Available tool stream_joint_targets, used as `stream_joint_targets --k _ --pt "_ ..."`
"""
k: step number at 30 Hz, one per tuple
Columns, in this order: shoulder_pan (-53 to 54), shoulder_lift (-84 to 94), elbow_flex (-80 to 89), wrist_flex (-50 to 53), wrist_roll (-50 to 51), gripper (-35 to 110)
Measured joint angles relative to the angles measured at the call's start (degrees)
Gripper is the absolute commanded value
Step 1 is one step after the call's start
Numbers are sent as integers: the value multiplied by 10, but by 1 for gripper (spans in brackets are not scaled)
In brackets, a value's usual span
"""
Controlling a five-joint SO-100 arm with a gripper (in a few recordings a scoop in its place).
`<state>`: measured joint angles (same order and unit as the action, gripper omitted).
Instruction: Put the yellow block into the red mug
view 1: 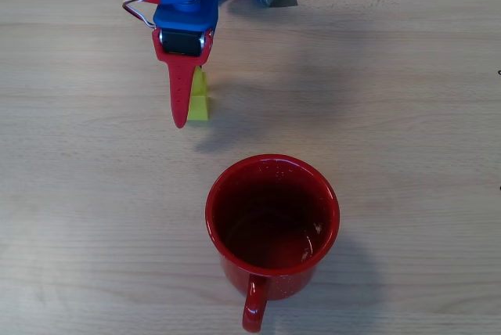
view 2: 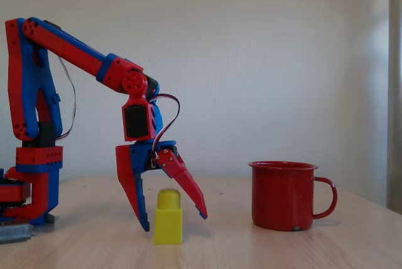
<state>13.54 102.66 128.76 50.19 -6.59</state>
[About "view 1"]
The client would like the red enamel mug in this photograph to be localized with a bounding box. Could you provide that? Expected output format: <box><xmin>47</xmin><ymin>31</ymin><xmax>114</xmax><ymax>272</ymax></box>
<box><xmin>204</xmin><ymin>153</ymin><xmax>341</xmax><ymax>334</ymax></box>

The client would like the yellow-green plastic block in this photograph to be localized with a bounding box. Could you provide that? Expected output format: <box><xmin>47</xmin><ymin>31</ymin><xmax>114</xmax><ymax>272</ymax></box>
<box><xmin>186</xmin><ymin>66</ymin><xmax>211</xmax><ymax>122</ymax></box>

